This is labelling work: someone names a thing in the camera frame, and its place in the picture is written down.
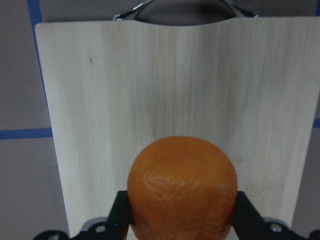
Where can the orange fruit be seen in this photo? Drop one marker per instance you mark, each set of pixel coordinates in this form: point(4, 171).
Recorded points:
point(182, 188)

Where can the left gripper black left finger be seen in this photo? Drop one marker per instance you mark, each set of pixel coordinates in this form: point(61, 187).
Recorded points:
point(119, 218)

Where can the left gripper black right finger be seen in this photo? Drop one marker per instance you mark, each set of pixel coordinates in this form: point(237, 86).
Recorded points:
point(247, 222)

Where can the bamboo cutting board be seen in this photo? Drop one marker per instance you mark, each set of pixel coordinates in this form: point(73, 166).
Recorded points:
point(248, 85)

